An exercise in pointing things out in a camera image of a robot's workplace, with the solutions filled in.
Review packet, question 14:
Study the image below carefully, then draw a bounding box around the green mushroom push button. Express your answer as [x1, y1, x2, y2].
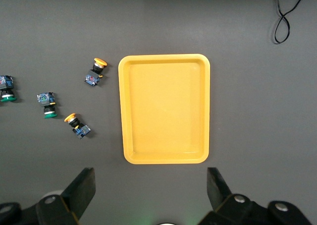
[0, 75, 18, 103]
[37, 92, 58, 119]

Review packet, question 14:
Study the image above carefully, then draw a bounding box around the yellow mushroom push button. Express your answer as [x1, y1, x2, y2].
[84, 57, 108, 87]
[64, 112, 91, 140]

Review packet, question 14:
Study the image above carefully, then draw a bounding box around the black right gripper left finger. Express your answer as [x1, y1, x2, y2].
[36, 167, 97, 225]

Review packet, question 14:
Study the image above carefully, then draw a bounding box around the yellow plastic tray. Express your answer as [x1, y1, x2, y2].
[118, 53, 211, 165]

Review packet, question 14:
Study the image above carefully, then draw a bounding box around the thin black loose cable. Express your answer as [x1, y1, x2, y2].
[266, 0, 315, 45]

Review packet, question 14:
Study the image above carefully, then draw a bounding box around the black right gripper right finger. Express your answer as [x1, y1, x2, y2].
[198, 167, 270, 225]

